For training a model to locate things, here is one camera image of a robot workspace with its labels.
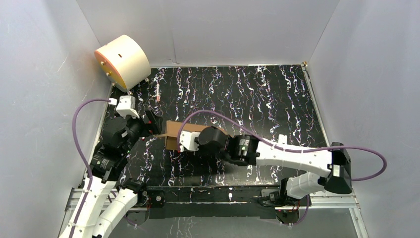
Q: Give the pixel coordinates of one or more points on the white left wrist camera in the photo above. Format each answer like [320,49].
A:
[125,106]

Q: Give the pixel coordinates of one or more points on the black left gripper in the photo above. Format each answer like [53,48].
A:
[146,121]

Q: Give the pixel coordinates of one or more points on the pink pen on table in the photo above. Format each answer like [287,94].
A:
[158,92]

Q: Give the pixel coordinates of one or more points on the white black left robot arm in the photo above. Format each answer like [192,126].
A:
[103,203]

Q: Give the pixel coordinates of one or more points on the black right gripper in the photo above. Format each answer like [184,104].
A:
[197,142]

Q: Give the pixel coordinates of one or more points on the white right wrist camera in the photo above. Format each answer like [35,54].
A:
[187,141]

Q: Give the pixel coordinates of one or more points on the aluminium front frame rail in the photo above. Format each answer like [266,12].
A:
[166,195]

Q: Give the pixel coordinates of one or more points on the brown cardboard box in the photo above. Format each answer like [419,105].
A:
[172,131]

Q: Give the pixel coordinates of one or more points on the aluminium table edge rail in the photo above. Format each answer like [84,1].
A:
[308,81]

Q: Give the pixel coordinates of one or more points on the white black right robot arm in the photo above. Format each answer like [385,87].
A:
[328,170]

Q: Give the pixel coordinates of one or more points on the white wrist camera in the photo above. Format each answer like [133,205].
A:
[125,106]
[187,141]

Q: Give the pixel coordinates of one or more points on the cream cylindrical drum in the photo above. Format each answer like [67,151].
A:
[124,62]

